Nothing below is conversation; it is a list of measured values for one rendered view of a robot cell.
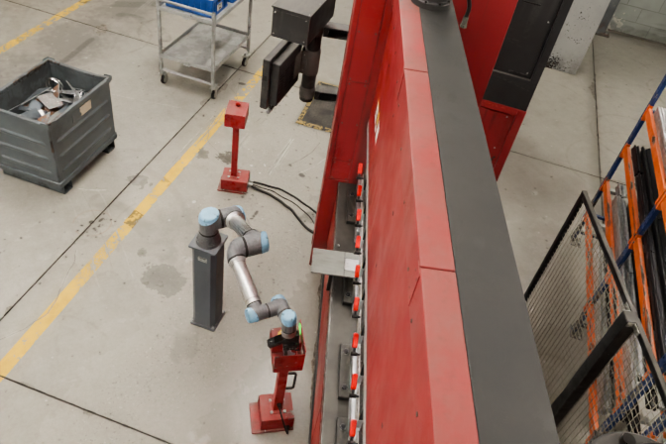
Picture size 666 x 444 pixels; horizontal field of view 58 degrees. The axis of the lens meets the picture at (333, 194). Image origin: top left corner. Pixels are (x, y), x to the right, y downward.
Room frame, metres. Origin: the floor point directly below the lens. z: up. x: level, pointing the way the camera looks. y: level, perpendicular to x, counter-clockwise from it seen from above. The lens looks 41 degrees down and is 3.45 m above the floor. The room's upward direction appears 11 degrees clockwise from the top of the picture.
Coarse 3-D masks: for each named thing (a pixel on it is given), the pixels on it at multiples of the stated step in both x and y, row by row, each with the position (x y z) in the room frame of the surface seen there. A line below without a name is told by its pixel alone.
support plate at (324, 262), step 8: (312, 256) 2.27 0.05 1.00; (320, 256) 2.28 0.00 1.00; (328, 256) 2.29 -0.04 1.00; (336, 256) 2.31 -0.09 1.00; (344, 256) 2.32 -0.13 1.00; (352, 256) 2.33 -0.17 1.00; (312, 264) 2.21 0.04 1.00; (320, 264) 2.22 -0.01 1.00; (328, 264) 2.24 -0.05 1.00; (336, 264) 2.25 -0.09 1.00; (312, 272) 2.16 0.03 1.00; (320, 272) 2.17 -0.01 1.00; (328, 272) 2.18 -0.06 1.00; (336, 272) 2.19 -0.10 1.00; (352, 272) 2.21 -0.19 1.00
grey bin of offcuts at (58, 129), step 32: (64, 64) 4.13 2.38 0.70; (0, 96) 3.60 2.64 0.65; (32, 96) 3.75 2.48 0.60; (64, 96) 3.94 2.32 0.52; (96, 96) 3.88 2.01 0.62; (0, 128) 3.38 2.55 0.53; (32, 128) 3.33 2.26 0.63; (64, 128) 3.47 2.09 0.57; (96, 128) 3.82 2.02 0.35; (0, 160) 3.40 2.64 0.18; (32, 160) 3.35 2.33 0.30; (64, 160) 3.41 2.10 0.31; (64, 192) 3.34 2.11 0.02
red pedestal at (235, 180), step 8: (232, 104) 3.88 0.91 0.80; (240, 104) 3.88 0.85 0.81; (248, 104) 3.92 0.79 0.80; (232, 112) 3.77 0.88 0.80; (240, 112) 3.79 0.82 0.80; (248, 112) 3.92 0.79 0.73; (224, 120) 3.74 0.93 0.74; (232, 120) 3.74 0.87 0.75; (240, 120) 3.74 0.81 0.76; (240, 128) 3.74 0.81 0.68; (232, 136) 3.82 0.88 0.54; (232, 144) 3.81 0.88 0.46; (232, 152) 3.81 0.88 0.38; (232, 160) 3.81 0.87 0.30; (224, 168) 3.89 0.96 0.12; (232, 168) 3.81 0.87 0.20; (224, 176) 3.79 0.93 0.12; (232, 176) 3.80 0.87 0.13; (240, 176) 3.83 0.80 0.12; (248, 176) 3.85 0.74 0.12; (224, 184) 3.75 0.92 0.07; (232, 184) 3.75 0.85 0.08; (240, 184) 3.76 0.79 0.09; (232, 192) 3.74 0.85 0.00; (240, 192) 3.75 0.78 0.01
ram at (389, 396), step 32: (384, 64) 2.98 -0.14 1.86; (384, 96) 2.68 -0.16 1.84; (384, 128) 2.42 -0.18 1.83; (384, 160) 2.19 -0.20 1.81; (384, 192) 1.98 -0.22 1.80; (384, 224) 1.79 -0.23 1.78; (384, 256) 1.63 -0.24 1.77; (384, 288) 1.47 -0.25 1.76; (384, 320) 1.33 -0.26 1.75; (384, 352) 1.21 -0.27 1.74; (384, 384) 1.09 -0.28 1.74; (384, 416) 0.98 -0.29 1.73
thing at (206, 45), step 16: (160, 0) 5.14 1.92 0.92; (240, 0) 5.61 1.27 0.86; (160, 16) 5.15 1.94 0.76; (192, 16) 5.08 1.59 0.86; (224, 16) 5.25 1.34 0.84; (160, 32) 5.14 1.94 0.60; (192, 32) 5.76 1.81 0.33; (208, 32) 5.83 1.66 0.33; (224, 32) 5.90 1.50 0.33; (240, 32) 5.94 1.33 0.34; (160, 48) 5.14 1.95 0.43; (176, 48) 5.37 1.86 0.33; (192, 48) 5.44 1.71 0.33; (208, 48) 5.50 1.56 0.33; (224, 48) 5.56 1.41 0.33; (160, 64) 5.14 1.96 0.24; (192, 64) 5.08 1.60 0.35; (208, 64) 5.17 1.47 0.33
